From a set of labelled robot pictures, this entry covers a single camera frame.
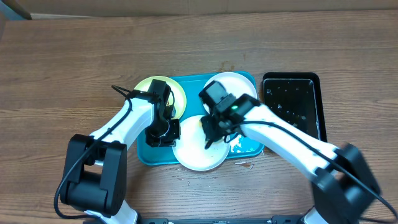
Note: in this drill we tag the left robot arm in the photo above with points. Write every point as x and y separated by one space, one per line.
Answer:
95 170

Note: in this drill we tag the white plate with sauce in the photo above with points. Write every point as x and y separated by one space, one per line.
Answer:
235 83

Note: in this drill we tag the yellow plate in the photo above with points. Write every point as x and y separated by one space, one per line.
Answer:
179 99

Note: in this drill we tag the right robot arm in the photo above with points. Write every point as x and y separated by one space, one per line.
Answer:
343 185

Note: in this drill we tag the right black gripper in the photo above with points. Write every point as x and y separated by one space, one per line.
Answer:
211 126

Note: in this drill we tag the white front plate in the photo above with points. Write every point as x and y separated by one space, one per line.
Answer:
190 148

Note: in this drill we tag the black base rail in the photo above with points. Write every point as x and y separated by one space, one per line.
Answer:
277 219

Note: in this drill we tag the black water tray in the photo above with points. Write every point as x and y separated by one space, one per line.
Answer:
296 98

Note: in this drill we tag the yellow green sponge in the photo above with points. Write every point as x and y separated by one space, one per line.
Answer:
200 123

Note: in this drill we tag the teal plastic tray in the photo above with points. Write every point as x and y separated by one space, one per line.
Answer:
240 147

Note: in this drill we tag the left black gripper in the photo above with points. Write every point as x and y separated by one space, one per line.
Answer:
170 141

